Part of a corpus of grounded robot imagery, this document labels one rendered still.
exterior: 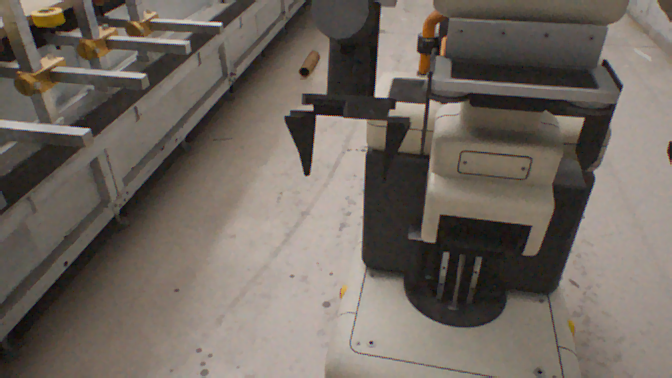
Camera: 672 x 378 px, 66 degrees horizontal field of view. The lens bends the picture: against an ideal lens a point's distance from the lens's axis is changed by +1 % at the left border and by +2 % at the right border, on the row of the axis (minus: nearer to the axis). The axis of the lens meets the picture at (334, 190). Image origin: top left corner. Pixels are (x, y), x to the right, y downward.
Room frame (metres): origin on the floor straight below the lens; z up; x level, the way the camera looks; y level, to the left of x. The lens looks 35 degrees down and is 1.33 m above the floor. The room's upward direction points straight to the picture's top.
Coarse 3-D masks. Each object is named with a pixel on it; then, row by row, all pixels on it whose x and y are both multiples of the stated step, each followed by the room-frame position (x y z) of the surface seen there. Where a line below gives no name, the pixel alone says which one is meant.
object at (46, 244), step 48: (144, 0) 2.11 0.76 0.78; (192, 0) 2.53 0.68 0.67; (288, 0) 4.17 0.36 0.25; (48, 48) 1.53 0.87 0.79; (240, 48) 3.16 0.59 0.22; (0, 96) 1.30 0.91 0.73; (192, 96) 2.43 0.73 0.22; (144, 144) 1.94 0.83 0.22; (96, 192) 1.58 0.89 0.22; (144, 192) 1.84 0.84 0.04; (48, 240) 1.30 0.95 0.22; (96, 240) 1.49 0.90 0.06; (0, 288) 1.08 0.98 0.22; (48, 288) 1.22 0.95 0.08; (0, 336) 0.99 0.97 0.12
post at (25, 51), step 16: (0, 0) 1.17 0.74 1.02; (16, 0) 1.19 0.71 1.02; (0, 16) 1.17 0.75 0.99; (16, 16) 1.18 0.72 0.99; (16, 32) 1.17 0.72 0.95; (16, 48) 1.17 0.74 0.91; (32, 48) 1.19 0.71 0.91; (32, 64) 1.17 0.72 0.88; (32, 96) 1.17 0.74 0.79; (48, 96) 1.19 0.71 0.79; (48, 112) 1.17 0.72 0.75
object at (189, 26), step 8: (112, 16) 1.75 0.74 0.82; (112, 24) 1.72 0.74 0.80; (120, 24) 1.72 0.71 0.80; (152, 24) 1.70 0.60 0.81; (160, 24) 1.69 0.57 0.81; (168, 24) 1.69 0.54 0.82; (176, 24) 1.68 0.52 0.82; (184, 24) 1.68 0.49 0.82; (192, 24) 1.67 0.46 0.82; (200, 24) 1.67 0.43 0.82; (208, 24) 1.67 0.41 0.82; (216, 24) 1.67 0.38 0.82; (192, 32) 1.67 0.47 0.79; (200, 32) 1.67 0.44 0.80; (208, 32) 1.66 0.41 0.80; (216, 32) 1.66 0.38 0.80
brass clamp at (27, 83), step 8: (48, 64) 1.22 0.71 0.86; (56, 64) 1.24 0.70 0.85; (64, 64) 1.26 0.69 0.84; (24, 72) 1.17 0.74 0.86; (40, 72) 1.18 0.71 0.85; (48, 72) 1.20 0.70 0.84; (16, 80) 1.15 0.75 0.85; (24, 80) 1.14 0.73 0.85; (32, 80) 1.15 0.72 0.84; (40, 80) 1.17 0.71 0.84; (48, 80) 1.19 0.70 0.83; (16, 88) 1.15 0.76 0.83; (24, 88) 1.14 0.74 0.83; (32, 88) 1.14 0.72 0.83; (40, 88) 1.16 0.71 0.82; (48, 88) 1.19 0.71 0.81
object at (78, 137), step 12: (0, 120) 0.98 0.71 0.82; (0, 132) 0.95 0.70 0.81; (12, 132) 0.95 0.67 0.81; (24, 132) 0.94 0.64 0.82; (36, 132) 0.94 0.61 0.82; (48, 132) 0.93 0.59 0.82; (60, 132) 0.93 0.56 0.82; (72, 132) 0.93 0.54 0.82; (84, 132) 0.93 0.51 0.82; (60, 144) 0.93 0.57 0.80; (72, 144) 0.92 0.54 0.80; (84, 144) 0.92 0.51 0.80
